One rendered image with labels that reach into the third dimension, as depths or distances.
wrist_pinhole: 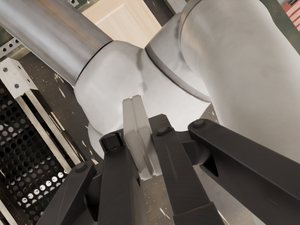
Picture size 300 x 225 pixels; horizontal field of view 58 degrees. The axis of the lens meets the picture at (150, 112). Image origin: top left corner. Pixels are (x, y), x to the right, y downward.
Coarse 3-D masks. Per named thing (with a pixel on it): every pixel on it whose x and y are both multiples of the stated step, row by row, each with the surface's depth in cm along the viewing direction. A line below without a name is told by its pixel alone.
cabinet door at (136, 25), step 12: (108, 0) 94; (120, 0) 94; (132, 0) 94; (84, 12) 94; (96, 12) 94; (108, 12) 94; (120, 12) 94; (132, 12) 94; (144, 12) 94; (96, 24) 94; (108, 24) 94; (120, 24) 94; (132, 24) 94; (144, 24) 94; (156, 24) 94; (120, 36) 94; (132, 36) 94; (144, 36) 94
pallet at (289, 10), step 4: (284, 4) 309; (288, 4) 306; (296, 4) 304; (284, 8) 307; (288, 8) 305; (292, 8) 306; (296, 8) 310; (288, 12) 308; (292, 12) 312; (296, 12) 317; (288, 16) 313; (292, 16) 318; (296, 16) 322; (292, 20) 324; (296, 20) 329; (296, 24) 336
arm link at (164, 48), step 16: (192, 0) 32; (176, 16) 35; (160, 32) 37; (176, 32) 34; (160, 48) 36; (176, 48) 34; (160, 64) 36; (176, 64) 34; (176, 80) 35; (192, 80) 35; (208, 96) 37
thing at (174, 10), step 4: (164, 0) 94; (168, 0) 92; (172, 0) 92; (176, 0) 92; (180, 0) 91; (184, 0) 91; (168, 4) 93; (172, 4) 92; (176, 4) 92; (180, 4) 92; (184, 4) 91; (172, 8) 92; (176, 8) 92; (180, 8) 92; (172, 12) 95; (176, 12) 92
